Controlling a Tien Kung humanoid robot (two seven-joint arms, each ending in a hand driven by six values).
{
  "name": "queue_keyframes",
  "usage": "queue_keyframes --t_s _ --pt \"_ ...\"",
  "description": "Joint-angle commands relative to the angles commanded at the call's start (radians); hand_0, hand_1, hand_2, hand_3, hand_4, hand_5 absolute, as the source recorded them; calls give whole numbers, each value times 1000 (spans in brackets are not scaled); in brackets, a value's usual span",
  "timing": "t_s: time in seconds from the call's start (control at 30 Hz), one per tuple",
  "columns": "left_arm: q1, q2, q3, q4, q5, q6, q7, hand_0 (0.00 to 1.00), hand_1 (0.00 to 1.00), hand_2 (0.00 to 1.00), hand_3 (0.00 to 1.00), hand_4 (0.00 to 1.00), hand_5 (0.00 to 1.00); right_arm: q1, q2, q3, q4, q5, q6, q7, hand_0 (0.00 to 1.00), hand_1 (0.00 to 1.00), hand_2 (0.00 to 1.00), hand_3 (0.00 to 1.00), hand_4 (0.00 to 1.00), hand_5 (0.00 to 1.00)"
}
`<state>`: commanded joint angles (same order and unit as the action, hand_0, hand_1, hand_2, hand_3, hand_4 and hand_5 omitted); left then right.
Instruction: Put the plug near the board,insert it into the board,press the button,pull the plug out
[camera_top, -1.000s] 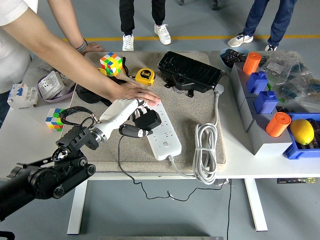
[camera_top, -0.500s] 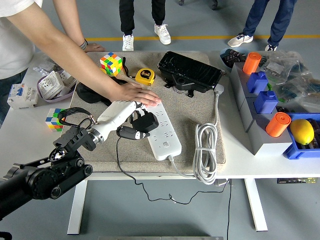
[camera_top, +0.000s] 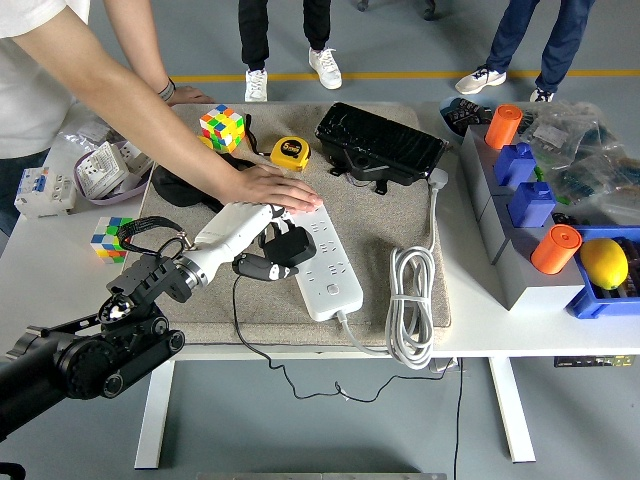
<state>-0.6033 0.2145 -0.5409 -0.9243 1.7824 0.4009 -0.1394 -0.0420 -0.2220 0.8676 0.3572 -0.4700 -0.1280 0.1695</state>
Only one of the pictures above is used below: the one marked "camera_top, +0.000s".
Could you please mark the person's right hand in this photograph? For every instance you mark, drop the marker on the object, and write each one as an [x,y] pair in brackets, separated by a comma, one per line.
[270,187]

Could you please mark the blue block with knob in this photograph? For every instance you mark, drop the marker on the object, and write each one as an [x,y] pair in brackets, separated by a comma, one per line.
[515,167]
[531,206]

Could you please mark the yellow lemon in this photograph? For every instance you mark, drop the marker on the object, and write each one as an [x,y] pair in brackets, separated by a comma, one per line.
[604,264]

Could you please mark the small colourful puzzle cube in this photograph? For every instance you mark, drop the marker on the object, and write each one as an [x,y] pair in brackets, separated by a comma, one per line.
[107,245]

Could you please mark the blue bowl with parts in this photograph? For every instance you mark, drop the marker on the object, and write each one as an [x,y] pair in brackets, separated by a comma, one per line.
[465,112]

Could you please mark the orange cylinder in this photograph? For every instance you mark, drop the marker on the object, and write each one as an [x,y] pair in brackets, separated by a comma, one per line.
[555,250]
[504,125]

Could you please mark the black cloth pouch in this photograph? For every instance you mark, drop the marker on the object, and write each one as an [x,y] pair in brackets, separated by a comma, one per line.
[172,187]

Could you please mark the grey box under table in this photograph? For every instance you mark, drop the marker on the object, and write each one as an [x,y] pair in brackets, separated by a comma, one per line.
[445,365]

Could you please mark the white circuit breaker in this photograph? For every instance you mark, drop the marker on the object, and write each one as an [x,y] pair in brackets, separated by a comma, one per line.
[45,192]

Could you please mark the clear bags of parts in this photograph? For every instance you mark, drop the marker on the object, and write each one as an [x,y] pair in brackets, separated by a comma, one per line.
[590,150]

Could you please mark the white table leg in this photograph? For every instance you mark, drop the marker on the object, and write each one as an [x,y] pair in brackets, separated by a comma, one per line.
[510,410]
[152,415]

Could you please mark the grey-brown mat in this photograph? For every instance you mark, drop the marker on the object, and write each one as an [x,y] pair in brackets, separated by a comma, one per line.
[380,225]

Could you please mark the person's right forearm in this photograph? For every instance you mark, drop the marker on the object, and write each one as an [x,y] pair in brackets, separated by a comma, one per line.
[180,145]

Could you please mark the person's left forearm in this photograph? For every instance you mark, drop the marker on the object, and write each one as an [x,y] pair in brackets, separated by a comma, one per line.
[150,75]

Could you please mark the grey block holder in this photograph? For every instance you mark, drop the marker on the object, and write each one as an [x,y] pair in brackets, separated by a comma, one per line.
[530,290]

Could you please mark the person in white shirt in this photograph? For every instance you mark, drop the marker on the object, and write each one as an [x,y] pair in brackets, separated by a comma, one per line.
[25,90]

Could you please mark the black table control panel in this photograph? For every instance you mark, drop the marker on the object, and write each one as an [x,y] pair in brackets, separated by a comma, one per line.
[590,361]

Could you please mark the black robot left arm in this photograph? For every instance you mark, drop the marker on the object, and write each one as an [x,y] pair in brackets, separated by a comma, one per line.
[75,355]

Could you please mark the person's left hand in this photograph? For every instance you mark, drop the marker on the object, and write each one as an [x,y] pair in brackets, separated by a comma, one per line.
[192,95]

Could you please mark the thick yellow tape measure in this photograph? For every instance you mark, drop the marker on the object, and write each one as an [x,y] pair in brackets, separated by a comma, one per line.
[290,152]

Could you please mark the blue plastic bin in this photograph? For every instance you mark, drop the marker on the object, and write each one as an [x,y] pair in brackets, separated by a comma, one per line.
[585,302]

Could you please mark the black rectangular device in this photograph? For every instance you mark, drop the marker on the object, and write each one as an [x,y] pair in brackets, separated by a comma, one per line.
[380,140]

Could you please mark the white wall socket panel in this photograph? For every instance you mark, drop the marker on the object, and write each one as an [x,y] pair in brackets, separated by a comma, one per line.
[102,167]
[135,155]

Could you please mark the green plastic piece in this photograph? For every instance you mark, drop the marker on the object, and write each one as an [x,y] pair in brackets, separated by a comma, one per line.
[538,173]

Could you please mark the person in black trousers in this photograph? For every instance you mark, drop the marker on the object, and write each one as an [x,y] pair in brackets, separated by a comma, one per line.
[255,30]

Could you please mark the person in blue trousers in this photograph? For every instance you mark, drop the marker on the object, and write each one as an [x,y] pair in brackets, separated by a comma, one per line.
[515,35]

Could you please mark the large colourful puzzle cube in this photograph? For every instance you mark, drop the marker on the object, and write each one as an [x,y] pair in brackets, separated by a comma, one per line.
[220,127]

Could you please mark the white power strip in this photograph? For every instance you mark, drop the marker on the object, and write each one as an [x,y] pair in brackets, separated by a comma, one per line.
[332,295]

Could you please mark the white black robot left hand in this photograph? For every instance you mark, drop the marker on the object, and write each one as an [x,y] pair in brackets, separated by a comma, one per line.
[230,230]

